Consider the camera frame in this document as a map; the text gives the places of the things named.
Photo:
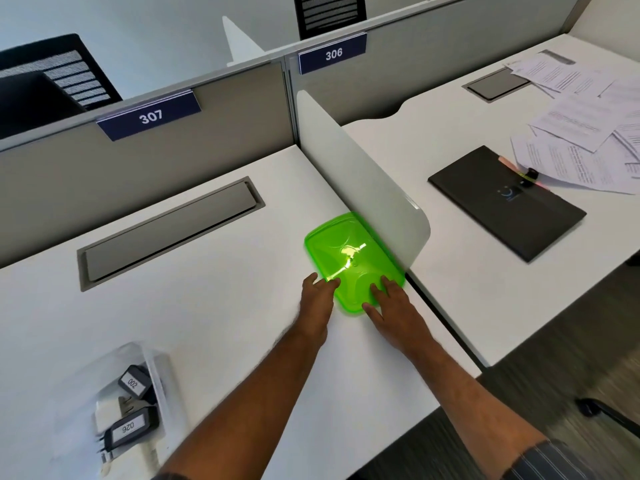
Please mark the clear plastic container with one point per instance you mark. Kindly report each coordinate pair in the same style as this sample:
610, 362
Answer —
155, 364

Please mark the black notebook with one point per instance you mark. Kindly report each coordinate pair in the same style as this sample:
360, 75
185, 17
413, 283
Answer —
500, 209

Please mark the long black charger white label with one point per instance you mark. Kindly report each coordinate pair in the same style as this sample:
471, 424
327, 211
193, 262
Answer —
127, 427

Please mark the white charger round pins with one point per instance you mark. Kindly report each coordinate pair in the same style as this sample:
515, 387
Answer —
106, 409

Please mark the pile of printed papers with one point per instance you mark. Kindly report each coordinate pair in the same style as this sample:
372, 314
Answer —
575, 119

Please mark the person's left forearm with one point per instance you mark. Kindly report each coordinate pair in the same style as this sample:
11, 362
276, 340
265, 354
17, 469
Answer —
250, 409

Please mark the black monitor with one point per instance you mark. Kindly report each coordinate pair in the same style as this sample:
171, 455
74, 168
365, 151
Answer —
30, 104

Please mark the black mesh office chair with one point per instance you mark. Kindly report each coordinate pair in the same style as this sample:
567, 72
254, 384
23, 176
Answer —
75, 69
330, 14

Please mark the person's left hand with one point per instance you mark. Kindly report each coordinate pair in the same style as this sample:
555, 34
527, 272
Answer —
315, 309

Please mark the small black clip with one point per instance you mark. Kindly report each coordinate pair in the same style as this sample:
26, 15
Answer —
531, 173

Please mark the person's right forearm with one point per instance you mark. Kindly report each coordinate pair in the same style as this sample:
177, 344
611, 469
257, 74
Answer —
465, 399

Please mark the large square white charger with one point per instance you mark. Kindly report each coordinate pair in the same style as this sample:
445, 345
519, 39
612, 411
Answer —
135, 464

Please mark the white desk side divider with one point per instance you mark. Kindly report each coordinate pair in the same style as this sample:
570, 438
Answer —
360, 174
240, 44

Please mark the blue desk number sign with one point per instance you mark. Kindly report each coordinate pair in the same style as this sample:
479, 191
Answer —
150, 116
334, 54

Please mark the compact black charger white label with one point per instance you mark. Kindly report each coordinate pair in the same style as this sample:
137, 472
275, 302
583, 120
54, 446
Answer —
134, 382

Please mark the person's right hand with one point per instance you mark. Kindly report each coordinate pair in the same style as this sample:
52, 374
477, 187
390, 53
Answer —
400, 319

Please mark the green lid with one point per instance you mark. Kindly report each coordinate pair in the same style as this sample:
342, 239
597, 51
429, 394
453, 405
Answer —
345, 249

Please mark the beige desk partition panel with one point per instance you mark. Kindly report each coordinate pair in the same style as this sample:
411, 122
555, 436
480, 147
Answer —
425, 69
65, 194

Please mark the black chair base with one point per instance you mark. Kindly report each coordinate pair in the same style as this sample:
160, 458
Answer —
600, 409

